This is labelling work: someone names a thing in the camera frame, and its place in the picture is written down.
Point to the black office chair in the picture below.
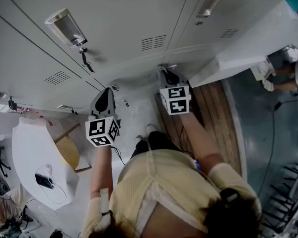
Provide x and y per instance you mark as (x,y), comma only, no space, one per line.
(0,160)

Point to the person's pale yellow top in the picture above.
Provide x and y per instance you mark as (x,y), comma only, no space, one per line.
(164,177)

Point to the brown slatted wooden board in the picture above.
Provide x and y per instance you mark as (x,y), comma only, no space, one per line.
(213,113)

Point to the person's right shoe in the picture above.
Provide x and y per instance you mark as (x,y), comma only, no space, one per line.
(151,128)

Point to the black and white clip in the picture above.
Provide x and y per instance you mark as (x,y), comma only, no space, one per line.
(228,197)

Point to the person's left forearm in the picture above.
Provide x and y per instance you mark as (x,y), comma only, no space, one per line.
(100,172)

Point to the white low partition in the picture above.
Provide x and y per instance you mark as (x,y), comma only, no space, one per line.
(250,41)

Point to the black metal rack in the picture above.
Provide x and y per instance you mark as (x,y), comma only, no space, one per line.
(280,208)

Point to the person's shoe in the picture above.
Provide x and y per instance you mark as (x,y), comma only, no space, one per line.
(151,128)
(140,138)

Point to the round wooden stool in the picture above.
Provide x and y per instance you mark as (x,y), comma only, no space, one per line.
(69,152)

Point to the group of clear red-capped jugs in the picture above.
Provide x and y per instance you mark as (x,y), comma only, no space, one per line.
(47,121)

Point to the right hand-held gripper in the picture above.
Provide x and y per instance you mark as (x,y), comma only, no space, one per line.
(176,100)

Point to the person's black trousers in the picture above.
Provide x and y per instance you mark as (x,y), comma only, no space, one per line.
(159,140)

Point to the grey metal locker cabinet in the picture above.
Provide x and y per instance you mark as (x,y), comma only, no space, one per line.
(114,14)

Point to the black power bank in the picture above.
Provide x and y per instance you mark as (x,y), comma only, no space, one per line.
(43,181)

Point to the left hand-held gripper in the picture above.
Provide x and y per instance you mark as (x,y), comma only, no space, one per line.
(99,130)

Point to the white table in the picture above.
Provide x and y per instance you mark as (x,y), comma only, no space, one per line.
(32,157)

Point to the white cardboard box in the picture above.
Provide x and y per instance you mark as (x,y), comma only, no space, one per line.
(0,128)

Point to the person's left shoe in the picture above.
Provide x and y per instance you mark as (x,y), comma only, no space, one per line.
(140,138)

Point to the person's right forearm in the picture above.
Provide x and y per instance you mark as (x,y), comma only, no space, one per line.
(201,147)

